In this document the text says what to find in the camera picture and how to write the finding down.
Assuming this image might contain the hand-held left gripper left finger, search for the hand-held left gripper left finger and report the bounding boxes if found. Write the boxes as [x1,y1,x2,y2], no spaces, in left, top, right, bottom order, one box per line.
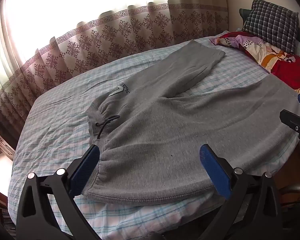
[16,144,101,240]

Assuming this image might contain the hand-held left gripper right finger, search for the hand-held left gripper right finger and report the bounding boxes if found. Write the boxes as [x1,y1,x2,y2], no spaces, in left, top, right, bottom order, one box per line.
[199,144,283,240]

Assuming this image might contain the grey sweat pants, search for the grey sweat pants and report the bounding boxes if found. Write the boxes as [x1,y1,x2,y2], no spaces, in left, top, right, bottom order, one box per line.
[80,39,300,204]

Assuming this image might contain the red floral quilt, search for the red floral quilt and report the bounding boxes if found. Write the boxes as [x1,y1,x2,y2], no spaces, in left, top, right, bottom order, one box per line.
[210,31,300,95]

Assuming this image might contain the bed with plaid sheet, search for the bed with plaid sheet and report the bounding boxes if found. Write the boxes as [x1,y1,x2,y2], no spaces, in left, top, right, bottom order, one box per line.
[7,30,300,240]

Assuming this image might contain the dark checked pillow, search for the dark checked pillow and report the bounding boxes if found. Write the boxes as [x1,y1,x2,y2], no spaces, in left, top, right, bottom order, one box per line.
[242,0,299,54]

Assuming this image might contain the dark teal bolster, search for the dark teal bolster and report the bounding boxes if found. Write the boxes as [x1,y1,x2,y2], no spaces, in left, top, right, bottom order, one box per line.
[239,8,252,27]

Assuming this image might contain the patterned brown curtain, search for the patterned brown curtain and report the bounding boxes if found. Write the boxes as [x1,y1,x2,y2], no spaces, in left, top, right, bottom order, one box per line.
[0,0,229,143]

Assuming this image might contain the metal chair frame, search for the metal chair frame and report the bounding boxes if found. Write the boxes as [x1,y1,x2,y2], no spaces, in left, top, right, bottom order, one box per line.
[275,183,300,207]

